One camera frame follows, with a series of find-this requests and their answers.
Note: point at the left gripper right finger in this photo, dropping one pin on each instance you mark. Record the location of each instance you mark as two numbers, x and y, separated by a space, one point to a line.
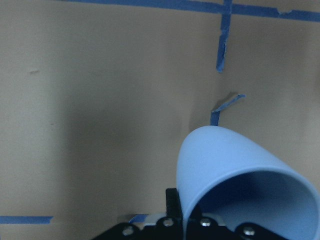
205 227

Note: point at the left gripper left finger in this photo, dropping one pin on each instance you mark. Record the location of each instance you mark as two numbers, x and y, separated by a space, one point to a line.
157 226

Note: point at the light blue plastic cup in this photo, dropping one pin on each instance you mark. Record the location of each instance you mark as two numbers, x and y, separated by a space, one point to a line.
226 174

